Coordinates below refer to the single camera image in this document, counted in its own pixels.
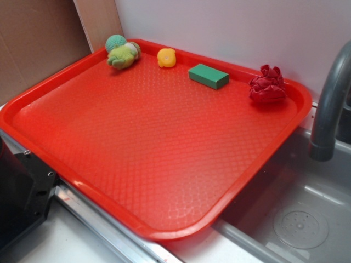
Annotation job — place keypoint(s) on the green rectangular block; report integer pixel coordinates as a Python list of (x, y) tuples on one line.
[(208, 76)]

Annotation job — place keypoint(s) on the yellow rubber duck toy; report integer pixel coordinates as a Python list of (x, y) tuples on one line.
[(166, 57)]

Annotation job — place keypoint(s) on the brown cardboard panel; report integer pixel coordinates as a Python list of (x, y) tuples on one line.
[(40, 38)]

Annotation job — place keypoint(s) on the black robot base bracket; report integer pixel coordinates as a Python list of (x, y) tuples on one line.
[(27, 186)]

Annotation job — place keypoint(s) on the silver metal rail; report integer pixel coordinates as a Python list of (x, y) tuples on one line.
[(76, 230)]

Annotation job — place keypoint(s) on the grey toy sink faucet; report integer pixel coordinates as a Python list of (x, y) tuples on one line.
[(332, 119)]

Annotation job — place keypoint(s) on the green plush turtle toy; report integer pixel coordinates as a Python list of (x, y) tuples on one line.
[(121, 53)]

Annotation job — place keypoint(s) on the crumpled red paper ball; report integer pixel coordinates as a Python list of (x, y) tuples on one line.
[(269, 87)]

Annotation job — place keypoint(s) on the red plastic serving tray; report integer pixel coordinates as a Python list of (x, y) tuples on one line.
[(159, 152)]

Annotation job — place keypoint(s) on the grey plastic sink basin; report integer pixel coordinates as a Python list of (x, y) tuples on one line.
[(295, 209)]

